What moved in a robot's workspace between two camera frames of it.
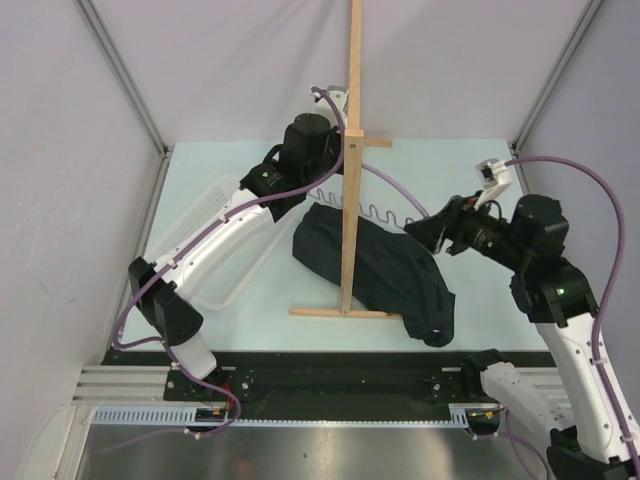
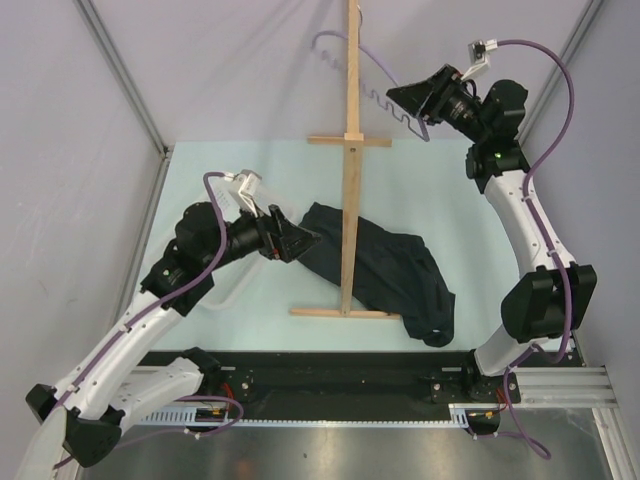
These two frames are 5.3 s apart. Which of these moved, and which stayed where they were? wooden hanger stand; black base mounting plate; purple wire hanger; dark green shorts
Moved: purple wire hanger
Stayed: wooden hanger stand; dark green shorts; black base mounting plate
